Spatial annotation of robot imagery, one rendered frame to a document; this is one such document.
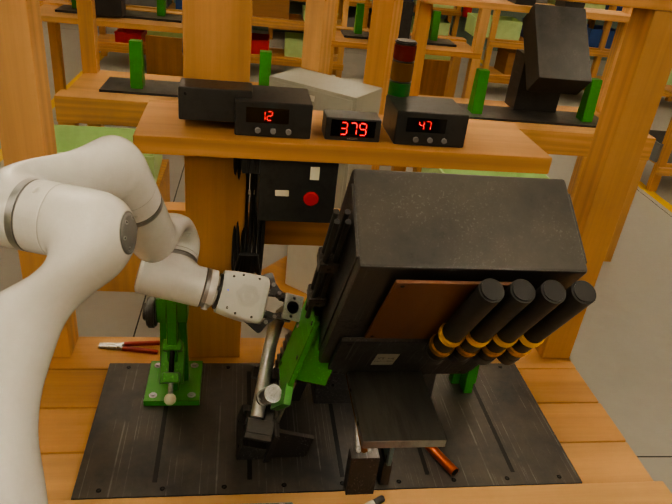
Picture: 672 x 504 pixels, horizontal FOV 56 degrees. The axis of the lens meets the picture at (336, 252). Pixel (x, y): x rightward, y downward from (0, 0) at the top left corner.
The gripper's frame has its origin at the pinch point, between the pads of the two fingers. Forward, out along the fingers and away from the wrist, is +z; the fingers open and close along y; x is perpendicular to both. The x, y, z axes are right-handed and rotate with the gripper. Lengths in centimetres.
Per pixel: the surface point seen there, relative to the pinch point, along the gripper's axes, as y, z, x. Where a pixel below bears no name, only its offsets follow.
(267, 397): -19.1, -0.3, -0.1
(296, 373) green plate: -13.6, 3.5, -4.8
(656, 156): 266, 365, 264
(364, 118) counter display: 40.5, 4.6, -15.9
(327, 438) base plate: -24.7, 18.9, 13.9
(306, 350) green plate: -9.3, 3.4, -9.0
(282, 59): 411, 65, 545
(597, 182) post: 48, 70, -11
